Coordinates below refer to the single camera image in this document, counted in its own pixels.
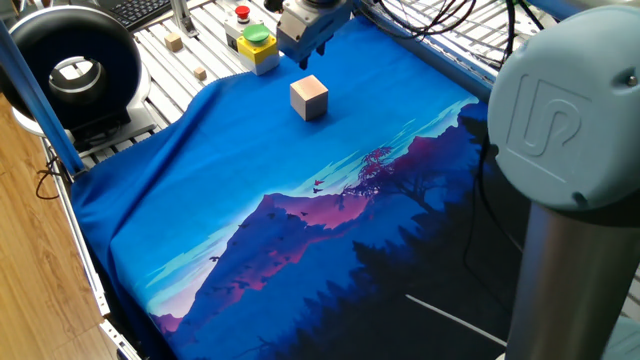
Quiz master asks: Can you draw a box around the silver grey gripper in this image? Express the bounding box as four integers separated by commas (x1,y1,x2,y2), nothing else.
276,0,354,70

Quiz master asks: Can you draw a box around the large wooden cube block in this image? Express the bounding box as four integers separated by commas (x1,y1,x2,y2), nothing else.
289,74,330,122

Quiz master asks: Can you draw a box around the yellow box with green button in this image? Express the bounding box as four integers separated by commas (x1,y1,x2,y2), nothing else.
236,23,281,76

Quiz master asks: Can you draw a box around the grey box with red button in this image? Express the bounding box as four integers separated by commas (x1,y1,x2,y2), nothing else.
223,4,266,54

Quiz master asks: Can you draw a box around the blue mountain print cloth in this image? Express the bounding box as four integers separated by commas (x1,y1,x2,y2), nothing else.
69,14,531,360

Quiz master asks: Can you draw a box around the small wooden cube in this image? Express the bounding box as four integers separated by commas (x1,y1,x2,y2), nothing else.
163,31,185,53

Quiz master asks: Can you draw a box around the black keyboard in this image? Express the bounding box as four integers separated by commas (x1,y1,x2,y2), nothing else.
97,0,174,31

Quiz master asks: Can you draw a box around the silver table edge profile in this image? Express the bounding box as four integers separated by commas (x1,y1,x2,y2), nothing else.
42,139,142,360

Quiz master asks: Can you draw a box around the black cable bundle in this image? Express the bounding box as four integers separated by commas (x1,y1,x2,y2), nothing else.
367,0,546,69

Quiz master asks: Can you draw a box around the aluminium frame rail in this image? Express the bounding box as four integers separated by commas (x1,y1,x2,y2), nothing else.
359,4,495,104

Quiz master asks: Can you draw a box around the silver metal bracket post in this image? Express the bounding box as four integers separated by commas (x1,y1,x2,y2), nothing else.
169,0,200,39

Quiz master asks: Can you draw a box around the thin black cable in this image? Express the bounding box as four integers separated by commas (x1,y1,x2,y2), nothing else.
460,132,524,314

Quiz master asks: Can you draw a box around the blue metal post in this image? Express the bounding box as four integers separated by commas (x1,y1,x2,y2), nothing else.
0,19,86,176

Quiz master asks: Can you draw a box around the black ring-shaped device, white base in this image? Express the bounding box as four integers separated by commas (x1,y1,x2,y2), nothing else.
0,4,157,151

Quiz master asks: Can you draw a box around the black cable loop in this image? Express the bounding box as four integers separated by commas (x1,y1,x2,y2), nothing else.
34,157,64,201

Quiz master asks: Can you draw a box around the thin white cable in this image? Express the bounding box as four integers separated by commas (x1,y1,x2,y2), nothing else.
404,293,508,348

